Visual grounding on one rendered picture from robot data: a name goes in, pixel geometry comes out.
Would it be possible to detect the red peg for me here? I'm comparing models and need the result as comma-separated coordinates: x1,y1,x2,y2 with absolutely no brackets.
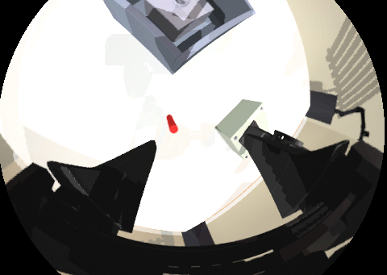
167,115,178,133

